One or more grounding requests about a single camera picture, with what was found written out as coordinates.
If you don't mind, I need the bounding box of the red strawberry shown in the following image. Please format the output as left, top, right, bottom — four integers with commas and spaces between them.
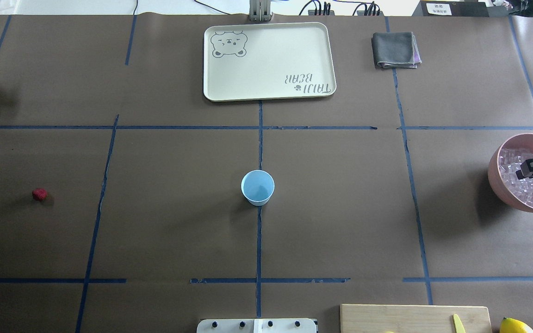
31, 188, 48, 202

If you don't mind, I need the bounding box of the pink bowl of ice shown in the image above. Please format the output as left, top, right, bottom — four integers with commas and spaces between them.
487, 133, 533, 213

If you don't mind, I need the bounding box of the light blue cup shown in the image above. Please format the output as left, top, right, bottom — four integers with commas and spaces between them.
241, 169, 275, 206

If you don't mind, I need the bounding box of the yellow lemon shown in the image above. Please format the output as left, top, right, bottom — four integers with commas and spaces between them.
499, 317, 533, 333

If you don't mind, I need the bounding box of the grey folded cloth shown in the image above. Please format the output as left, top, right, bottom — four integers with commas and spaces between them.
372, 31, 422, 69

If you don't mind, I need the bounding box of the black box with label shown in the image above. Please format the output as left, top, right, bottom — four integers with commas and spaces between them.
412, 0, 490, 17

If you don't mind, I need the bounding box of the bamboo cutting board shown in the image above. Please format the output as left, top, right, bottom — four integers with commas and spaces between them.
339, 304, 492, 333

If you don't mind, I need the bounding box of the cream bear tray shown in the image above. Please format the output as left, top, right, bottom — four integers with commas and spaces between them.
203, 22, 337, 102

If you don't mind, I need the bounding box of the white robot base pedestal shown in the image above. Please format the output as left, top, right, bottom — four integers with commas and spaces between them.
196, 318, 319, 333

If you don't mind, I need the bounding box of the aluminium frame post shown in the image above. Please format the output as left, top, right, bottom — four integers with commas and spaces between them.
249, 0, 272, 22

